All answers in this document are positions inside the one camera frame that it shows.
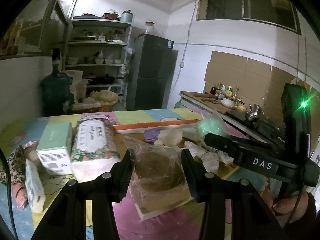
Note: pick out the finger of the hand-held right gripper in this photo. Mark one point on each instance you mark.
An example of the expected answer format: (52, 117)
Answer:
(255, 144)
(220, 143)

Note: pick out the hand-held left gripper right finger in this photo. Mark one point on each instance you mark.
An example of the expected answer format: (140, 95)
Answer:
(190, 177)

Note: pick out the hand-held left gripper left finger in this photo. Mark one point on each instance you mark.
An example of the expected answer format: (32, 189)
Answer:
(125, 175)

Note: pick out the white lace cloth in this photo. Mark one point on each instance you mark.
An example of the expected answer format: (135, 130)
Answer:
(207, 157)

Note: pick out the green item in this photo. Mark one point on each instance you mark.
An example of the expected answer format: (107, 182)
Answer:
(210, 127)

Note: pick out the cardboard tray with orange rim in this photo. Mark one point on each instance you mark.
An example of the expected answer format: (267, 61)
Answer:
(175, 197)

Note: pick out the brown item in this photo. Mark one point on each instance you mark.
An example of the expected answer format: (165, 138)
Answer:
(157, 172)

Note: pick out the purple scrunchie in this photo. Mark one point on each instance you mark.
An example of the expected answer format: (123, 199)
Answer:
(151, 134)

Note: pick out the pink satin scrunchie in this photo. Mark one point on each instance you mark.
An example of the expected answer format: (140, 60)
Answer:
(31, 145)

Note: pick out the leopard print scrunchie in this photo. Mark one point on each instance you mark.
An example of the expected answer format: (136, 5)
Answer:
(13, 165)

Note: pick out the person's right hand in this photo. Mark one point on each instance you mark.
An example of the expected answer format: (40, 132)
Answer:
(290, 205)

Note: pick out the black gas stove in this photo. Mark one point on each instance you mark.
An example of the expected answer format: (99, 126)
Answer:
(271, 130)

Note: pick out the steel kettle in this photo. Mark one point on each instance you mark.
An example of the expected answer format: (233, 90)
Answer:
(253, 113)

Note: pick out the black flat cooktop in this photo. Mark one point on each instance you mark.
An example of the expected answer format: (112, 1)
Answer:
(237, 116)

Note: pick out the white bowl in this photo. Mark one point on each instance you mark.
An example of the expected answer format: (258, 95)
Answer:
(228, 102)

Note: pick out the floral tissue pack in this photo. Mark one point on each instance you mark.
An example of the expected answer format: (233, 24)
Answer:
(92, 140)

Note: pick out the kitchen counter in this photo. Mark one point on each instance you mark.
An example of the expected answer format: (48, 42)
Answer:
(187, 103)

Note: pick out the row of condiment bottles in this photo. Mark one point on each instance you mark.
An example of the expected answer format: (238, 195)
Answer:
(228, 91)

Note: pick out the mint green box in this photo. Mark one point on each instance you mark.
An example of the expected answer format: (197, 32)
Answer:
(55, 140)

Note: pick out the pale wrapped bundle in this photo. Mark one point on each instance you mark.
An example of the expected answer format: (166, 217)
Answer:
(86, 105)

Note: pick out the dark grey refrigerator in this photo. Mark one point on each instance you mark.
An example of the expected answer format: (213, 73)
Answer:
(150, 80)

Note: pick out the clear plastic jug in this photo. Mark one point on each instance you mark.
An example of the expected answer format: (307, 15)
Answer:
(81, 90)

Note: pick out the black frying pan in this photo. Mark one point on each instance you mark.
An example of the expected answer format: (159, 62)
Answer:
(102, 80)

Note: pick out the blue water jug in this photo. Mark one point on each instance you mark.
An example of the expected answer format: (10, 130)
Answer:
(55, 90)

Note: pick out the white sack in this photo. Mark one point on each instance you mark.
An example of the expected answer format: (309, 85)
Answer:
(75, 76)

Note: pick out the row of white bowls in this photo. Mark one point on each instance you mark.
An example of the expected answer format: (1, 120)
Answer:
(107, 60)

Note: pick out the glass jar with lid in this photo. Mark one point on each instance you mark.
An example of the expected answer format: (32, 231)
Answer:
(150, 28)

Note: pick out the white metal shelf rack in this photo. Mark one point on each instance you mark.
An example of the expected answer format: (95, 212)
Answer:
(97, 43)

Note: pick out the black water jug pump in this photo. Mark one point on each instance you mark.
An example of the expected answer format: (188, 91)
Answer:
(56, 56)

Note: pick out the row of shelf jars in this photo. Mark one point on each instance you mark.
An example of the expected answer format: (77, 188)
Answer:
(110, 36)

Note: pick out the light blue enamel pot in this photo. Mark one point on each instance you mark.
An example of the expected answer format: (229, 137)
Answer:
(126, 17)

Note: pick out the red rimmed basin with lid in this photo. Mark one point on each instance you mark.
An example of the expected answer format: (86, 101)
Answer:
(111, 16)

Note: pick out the flat dark plate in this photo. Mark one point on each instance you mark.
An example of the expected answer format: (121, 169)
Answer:
(85, 16)

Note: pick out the glass sliding cabinet window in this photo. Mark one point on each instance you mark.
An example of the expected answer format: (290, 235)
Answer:
(32, 30)

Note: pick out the cardboard sheet on wall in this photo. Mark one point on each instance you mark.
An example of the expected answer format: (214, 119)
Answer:
(232, 72)

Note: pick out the high wall window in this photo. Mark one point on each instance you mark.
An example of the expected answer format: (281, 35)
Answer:
(250, 2)

